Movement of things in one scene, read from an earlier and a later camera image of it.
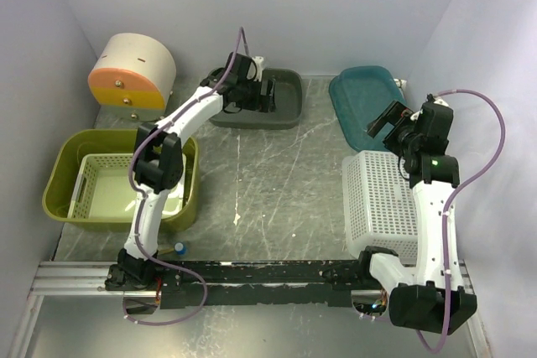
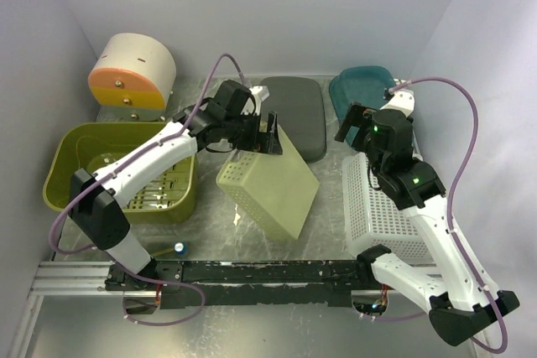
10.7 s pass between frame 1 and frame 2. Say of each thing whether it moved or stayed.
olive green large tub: stayed
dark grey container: moved
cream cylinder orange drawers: stayed
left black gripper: moved
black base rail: stayed
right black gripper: moved
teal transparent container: stayed
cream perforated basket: moved
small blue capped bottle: stayed
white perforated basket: stayed
